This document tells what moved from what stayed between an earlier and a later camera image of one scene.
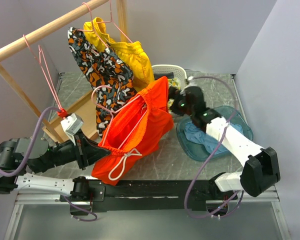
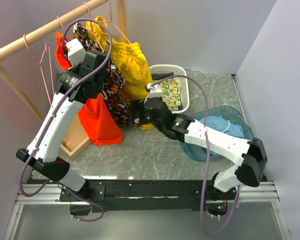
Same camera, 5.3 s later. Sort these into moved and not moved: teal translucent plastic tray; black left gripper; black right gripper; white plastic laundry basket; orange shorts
Moved: orange shorts; black left gripper; black right gripper
Not moved: white plastic laundry basket; teal translucent plastic tray
